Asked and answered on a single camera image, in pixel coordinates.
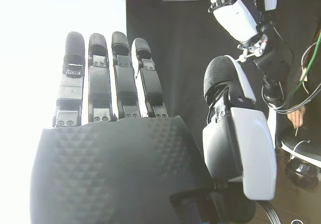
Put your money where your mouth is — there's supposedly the person's hand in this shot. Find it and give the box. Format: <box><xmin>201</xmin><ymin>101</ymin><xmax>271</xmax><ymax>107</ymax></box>
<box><xmin>288</xmin><ymin>107</ymin><xmax>306</xmax><ymax>129</ymax></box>

